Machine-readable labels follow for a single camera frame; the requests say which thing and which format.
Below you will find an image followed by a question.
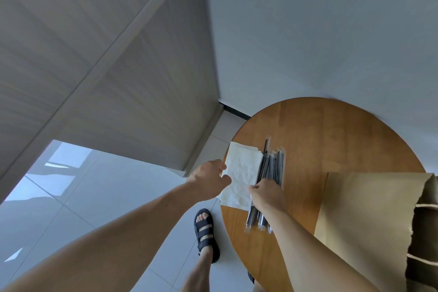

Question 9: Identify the person's left forearm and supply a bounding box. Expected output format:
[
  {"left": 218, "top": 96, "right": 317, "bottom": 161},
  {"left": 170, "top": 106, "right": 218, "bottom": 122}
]
[{"left": 0, "top": 180, "right": 206, "bottom": 292}]

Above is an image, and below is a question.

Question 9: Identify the brown paper bag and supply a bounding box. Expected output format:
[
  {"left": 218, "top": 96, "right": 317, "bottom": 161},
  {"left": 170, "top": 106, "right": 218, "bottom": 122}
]
[{"left": 313, "top": 172, "right": 438, "bottom": 292}]

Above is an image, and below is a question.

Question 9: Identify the person's right hand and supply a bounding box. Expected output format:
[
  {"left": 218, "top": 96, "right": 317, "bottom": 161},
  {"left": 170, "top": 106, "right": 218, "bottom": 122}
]
[{"left": 248, "top": 179, "right": 287, "bottom": 214}]

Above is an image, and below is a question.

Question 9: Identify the black skirting board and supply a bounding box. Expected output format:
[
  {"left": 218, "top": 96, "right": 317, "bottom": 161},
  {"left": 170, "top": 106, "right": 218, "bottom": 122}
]
[{"left": 219, "top": 100, "right": 252, "bottom": 121}]

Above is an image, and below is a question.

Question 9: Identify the grey wood cabinet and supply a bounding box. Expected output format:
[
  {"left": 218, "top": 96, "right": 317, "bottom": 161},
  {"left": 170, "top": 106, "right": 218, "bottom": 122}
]
[{"left": 0, "top": 0, "right": 225, "bottom": 205}]

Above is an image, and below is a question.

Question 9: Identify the white paper napkin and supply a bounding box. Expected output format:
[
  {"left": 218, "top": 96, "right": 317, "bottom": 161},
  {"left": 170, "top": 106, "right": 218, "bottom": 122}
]
[{"left": 216, "top": 141, "right": 264, "bottom": 212}]

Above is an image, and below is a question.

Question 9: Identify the person's left leg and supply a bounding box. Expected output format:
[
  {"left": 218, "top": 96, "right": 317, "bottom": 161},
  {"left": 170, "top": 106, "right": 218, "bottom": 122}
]
[{"left": 180, "top": 212, "right": 215, "bottom": 292}]

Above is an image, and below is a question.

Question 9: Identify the person's left hand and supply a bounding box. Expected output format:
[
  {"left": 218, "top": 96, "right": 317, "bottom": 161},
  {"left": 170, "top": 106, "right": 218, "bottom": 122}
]
[{"left": 186, "top": 159, "right": 232, "bottom": 203}]

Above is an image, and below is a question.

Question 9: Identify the bundle of black straws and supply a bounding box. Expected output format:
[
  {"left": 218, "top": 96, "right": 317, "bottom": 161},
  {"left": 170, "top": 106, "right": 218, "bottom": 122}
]
[{"left": 244, "top": 136, "right": 286, "bottom": 234}]

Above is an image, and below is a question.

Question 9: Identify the person's right forearm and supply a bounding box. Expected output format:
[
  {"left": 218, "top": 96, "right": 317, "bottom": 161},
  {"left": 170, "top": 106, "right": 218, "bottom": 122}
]
[{"left": 261, "top": 204, "right": 381, "bottom": 292}]

